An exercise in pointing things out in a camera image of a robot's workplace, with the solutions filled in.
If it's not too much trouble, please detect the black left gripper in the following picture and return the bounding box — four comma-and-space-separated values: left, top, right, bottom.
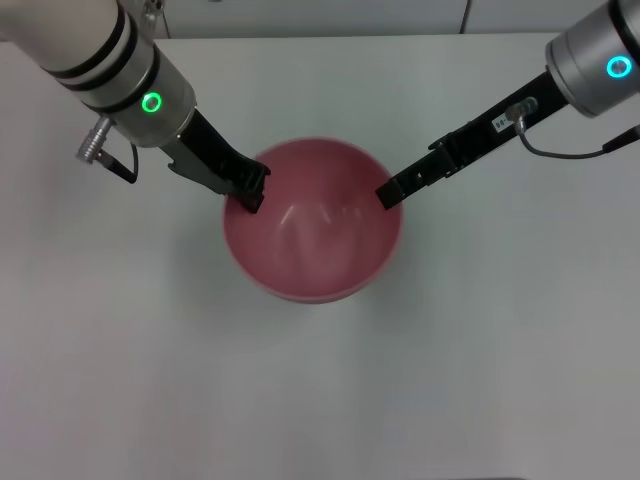
175, 108, 273, 216

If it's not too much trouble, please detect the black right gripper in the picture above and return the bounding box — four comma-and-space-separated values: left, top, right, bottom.
374, 70, 572, 211

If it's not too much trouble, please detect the pink plastic bowl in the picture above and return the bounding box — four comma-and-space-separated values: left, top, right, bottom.
222, 138, 404, 305

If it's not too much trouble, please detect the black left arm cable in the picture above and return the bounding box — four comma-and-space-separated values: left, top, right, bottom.
75, 116, 139, 186

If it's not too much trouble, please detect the grey right gripper cable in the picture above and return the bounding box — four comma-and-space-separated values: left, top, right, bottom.
504, 96, 640, 159

